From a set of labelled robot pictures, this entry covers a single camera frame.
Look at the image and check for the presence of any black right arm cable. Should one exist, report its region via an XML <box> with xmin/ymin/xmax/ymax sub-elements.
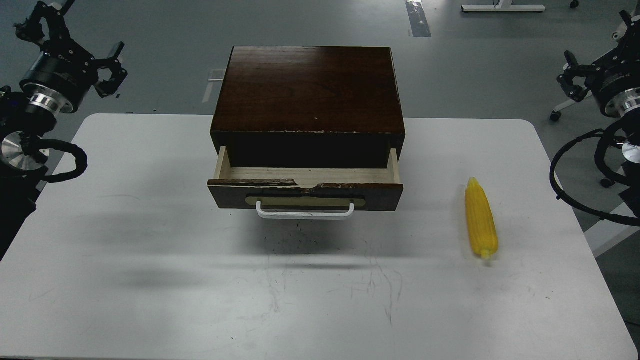
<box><xmin>549</xmin><ymin>128</ymin><xmax>640</xmax><ymax>227</ymax></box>

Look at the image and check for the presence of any white wheeled stand base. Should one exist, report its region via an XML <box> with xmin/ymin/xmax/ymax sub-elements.
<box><xmin>548</xmin><ymin>91</ymin><xmax>599</xmax><ymax>123</ymax></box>

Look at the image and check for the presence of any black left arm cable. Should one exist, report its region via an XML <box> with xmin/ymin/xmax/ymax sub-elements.
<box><xmin>20</xmin><ymin>139</ymin><xmax>89</xmax><ymax>185</ymax></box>

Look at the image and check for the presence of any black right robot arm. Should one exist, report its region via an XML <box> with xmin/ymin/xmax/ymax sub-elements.
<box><xmin>557</xmin><ymin>49</ymin><xmax>640</xmax><ymax>164</ymax></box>

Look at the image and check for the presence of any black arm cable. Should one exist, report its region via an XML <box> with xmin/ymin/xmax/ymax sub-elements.
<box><xmin>549</xmin><ymin>128</ymin><xmax>640</xmax><ymax>227</ymax></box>
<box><xmin>20</xmin><ymin>139</ymin><xmax>89</xmax><ymax>185</ymax></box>

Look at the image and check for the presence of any white desk leg base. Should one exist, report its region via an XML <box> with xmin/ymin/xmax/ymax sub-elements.
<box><xmin>461</xmin><ymin>0</ymin><xmax>546</xmax><ymax>13</ymax></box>

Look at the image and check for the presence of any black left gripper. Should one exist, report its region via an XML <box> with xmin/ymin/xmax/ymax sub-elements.
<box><xmin>75</xmin><ymin>42</ymin><xmax>128</xmax><ymax>99</ymax></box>

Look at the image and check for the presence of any grey floor tape strip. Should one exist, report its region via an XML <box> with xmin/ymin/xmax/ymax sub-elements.
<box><xmin>404</xmin><ymin>0</ymin><xmax>432</xmax><ymax>38</ymax></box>

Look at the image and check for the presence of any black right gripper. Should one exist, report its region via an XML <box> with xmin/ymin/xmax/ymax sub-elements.
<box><xmin>557</xmin><ymin>50</ymin><xmax>616</xmax><ymax>103</ymax></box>

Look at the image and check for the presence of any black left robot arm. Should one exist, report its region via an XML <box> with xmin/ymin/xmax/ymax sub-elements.
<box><xmin>1</xmin><ymin>39</ymin><xmax>128</xmax><ymax>183</ymax></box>

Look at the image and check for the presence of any yellow corn cob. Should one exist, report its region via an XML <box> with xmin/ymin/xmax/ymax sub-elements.
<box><xmin>464</xmin><ymin>177</ymin><xmax>499</xmax><ymax>260</ymax></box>

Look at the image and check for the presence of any wooden drawer with white handle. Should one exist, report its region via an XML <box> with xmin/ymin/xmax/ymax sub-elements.
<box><xmin>207</xmin><ymin>147</ymin><xmax>404</xmax><ymax>220</ymax></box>

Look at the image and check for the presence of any dark brown wooden cabinet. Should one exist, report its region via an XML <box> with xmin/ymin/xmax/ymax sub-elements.
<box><xmin>210</xmin><ymin>46</ymin><xmax>406</xmax><ymax>169</ymax></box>

